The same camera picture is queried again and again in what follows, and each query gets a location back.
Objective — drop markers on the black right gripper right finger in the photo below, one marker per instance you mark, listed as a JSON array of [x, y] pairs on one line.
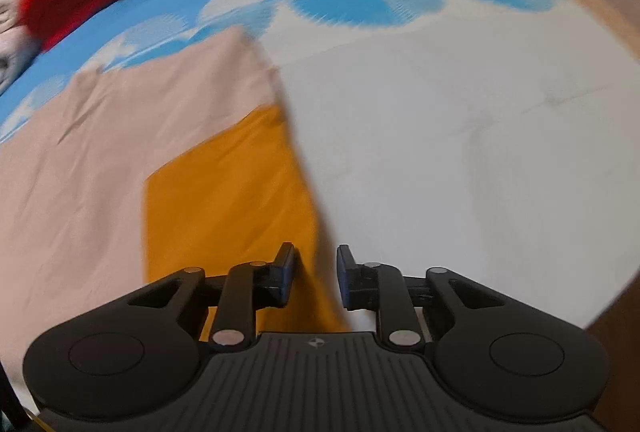
[[496, 354]]

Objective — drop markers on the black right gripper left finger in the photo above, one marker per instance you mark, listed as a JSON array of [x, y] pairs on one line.
[[142, 350]]

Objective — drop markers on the beige and mustard garment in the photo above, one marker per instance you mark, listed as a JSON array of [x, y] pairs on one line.
[[129, 175]]

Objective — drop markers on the blue white patterned bedsheet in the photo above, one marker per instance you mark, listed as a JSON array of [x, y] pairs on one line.
[[498, 138]]

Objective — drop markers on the white rolled blanket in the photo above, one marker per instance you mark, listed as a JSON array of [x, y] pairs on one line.
[[18, 46]]

